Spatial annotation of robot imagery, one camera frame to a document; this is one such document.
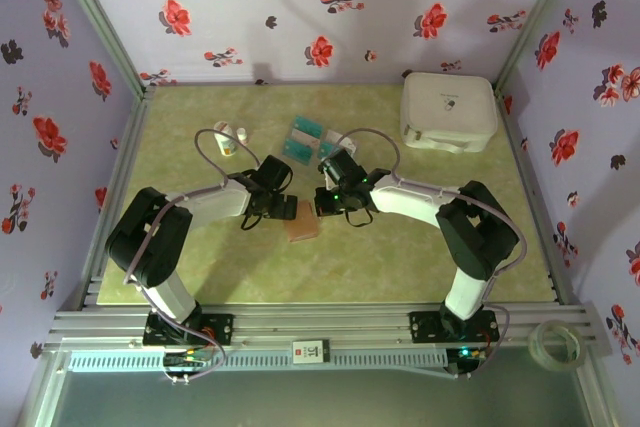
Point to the brown pad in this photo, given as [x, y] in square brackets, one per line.
[301, 227]

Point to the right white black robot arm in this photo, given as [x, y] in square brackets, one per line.
[415, 199]

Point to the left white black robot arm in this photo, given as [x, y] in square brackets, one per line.
[215, 202]

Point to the teal credit card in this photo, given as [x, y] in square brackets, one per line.
[325, 149]
[307, 125]
[298, 149]

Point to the white red credit card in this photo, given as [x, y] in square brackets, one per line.
[345, 137]

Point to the teal packets group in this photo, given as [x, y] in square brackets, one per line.
[305, 164]

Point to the large white pill bottle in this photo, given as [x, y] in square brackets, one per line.
[227, 147]

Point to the small white pill bottle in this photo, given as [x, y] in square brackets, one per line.
[242, 136]

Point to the white zip case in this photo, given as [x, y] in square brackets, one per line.
[447, 107]

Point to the white label tag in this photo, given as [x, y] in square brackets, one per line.
[310, 352]

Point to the small controller board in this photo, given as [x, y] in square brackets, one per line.
[185, 361]
[467, 354]

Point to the clear tape roll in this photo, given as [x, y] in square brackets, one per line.
[537, 347]

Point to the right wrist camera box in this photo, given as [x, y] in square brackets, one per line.
[342, 166]

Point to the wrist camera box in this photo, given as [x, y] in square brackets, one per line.
[275, 172]
[342, 166]

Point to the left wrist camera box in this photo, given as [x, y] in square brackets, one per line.
[275, 172]

